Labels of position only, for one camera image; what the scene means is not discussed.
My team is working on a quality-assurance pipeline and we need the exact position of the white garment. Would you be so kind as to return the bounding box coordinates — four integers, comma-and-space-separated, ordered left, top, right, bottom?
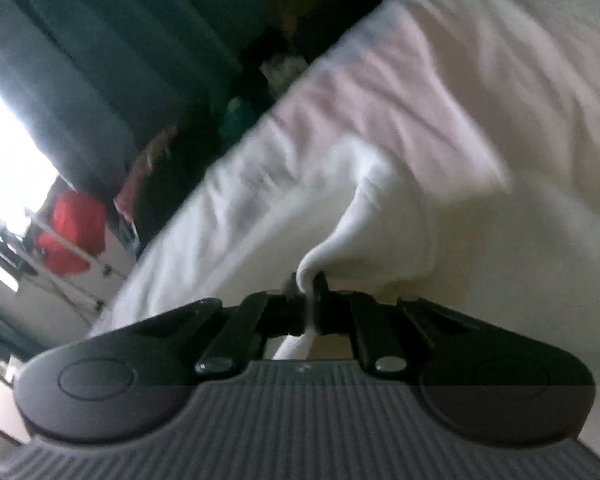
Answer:
272, 135, 516, 361

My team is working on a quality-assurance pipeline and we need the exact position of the teal curtain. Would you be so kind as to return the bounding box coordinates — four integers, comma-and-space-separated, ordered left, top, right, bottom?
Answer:
0, 0, 306, 196

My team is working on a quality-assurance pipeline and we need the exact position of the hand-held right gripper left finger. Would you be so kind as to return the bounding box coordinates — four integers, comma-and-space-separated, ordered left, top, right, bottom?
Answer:
140, 272, 308, 377

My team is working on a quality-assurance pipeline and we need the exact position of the red bag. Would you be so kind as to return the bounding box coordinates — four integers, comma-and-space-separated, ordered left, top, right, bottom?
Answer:
36, 189, 107, 276

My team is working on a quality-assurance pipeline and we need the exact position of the dark clothes pile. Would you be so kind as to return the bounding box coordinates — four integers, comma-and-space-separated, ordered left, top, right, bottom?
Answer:
132, 25, 331, 257

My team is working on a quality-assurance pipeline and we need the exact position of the dark framed window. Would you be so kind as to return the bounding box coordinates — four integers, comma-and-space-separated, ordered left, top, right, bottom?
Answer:
0, 70, 62, 237

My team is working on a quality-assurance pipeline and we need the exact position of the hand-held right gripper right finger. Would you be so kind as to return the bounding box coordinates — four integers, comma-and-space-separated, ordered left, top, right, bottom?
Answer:
311, 271, 486, 377

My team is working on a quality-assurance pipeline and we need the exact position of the green cloth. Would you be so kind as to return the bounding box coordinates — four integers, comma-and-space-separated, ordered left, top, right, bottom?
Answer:
220, 97, 262, 137

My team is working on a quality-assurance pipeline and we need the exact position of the bed with pale sheet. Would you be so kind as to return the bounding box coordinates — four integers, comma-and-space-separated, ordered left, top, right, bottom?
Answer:
87, 0, 600, 361

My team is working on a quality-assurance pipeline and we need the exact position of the garment steamer stand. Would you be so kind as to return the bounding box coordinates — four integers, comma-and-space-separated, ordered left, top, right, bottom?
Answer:
22, 207, 112, 315

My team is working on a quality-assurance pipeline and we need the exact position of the pink clothes pile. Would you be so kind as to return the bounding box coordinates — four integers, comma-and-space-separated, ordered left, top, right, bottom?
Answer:
113, 127, 181, 222

